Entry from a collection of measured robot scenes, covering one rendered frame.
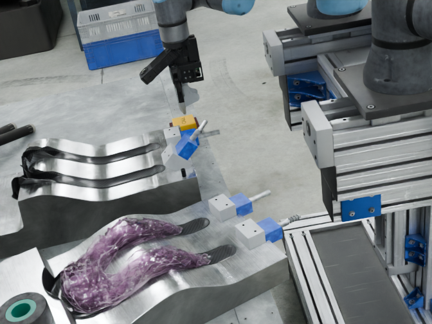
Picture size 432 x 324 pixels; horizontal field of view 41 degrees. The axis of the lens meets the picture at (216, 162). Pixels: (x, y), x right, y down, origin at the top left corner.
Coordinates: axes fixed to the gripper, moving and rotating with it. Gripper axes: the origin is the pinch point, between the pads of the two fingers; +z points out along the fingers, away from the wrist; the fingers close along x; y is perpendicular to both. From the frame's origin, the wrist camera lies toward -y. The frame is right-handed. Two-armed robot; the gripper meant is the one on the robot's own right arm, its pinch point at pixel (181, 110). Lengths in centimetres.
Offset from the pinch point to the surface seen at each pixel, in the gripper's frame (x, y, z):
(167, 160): -34.1, -7.4, -5.0
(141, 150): -20.0, -12.7, -1.2
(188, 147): -33.7, -2.3, -6.8
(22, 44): 360, -99, 77
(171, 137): -23.3, -5.0, -4.7
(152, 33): 287, 9, 68
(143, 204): -38.5, -14.7, 1.7
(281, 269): -67, 8, 4
